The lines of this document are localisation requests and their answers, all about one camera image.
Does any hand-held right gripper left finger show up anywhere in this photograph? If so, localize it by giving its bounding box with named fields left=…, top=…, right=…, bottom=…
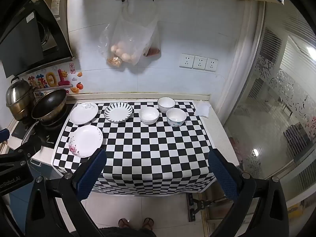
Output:
left=25, top=148, right=108, bottom=237

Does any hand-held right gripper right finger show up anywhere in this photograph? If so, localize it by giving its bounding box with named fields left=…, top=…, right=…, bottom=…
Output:
left=208, top=149, right=288, bottom=237

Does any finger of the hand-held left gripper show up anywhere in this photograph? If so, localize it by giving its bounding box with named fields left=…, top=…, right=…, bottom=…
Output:
left=0, top=128, right=10, bottom=144
left=0, top=141, right=42, bottom=168

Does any white plate with pink flowers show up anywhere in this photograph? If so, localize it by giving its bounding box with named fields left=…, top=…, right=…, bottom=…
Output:
left=69, top=125, right=103, bottom=158

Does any white plate with grey print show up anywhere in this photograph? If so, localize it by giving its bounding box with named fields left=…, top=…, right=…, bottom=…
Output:
left=69, top=102, right=99, bottom=125

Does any black striped white plate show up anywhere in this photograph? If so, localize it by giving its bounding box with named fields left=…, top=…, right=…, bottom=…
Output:
left=104, top=102, right=133, bottom=123

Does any white bowl with blue pattern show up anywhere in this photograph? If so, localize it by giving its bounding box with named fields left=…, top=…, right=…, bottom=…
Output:
left=166, top=108, right=187, bottom=127

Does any plain white bowl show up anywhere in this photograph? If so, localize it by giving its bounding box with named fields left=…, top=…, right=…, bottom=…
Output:
left=139, top=107, right=160, bottom=125

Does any white bowl with dark rim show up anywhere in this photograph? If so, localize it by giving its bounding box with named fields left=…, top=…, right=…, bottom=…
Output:
left=157, top=97, right=176, bottom=114

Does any black induction cooktop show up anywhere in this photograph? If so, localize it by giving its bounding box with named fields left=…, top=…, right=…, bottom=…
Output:
left=11, top=104, right=74, bottom=150

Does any steel steamer pot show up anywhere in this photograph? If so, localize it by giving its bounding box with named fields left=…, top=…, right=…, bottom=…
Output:
left=5, top=77, right=36, bottom=121

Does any black and white checkered mat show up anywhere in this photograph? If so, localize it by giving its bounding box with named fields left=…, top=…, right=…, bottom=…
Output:
left=51, top=101, right=218, bottom=197

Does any white tissue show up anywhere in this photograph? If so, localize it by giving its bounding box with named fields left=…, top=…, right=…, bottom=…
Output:
left=194, top=100, right=211, bottom=117

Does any person's right foot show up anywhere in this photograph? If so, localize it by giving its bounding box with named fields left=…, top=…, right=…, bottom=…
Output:
left=143, top=217, right=155, bottom=230

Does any patterned glass sliding door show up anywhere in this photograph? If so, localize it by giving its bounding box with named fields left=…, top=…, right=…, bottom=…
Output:
left=222, top=1, right=316, bottom=203

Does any black range hood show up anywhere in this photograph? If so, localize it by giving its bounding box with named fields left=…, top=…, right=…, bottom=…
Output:
left=0, top=0, right=76, bottom=78

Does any plastic bag with brown snacks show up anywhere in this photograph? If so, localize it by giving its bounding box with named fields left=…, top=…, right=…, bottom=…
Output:
left=99, top=23, right=123, bottom=68

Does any clear plastic bag of eggs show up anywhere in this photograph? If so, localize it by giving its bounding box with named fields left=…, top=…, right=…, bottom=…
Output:
left=110, top=1, right=158, bottom=66

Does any plastic bag with red contents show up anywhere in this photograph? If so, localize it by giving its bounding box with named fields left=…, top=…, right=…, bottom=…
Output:
left=143, top=25, right=161, bottom=57

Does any dark wok with steel handle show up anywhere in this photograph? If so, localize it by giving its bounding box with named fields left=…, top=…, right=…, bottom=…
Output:
left=22, top=89, right=68, bottom=144

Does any colourful lettering wall sticker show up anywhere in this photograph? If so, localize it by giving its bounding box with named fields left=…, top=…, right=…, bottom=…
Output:
left=21, top=68, right=68, bottom=95

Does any white wall socket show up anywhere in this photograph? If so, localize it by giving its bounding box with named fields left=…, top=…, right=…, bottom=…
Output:
left=180, top=54, right=194, bottom=69
left=205, top=58, right=219, bottom=72
left=193, top=55, right=207, bottom=71

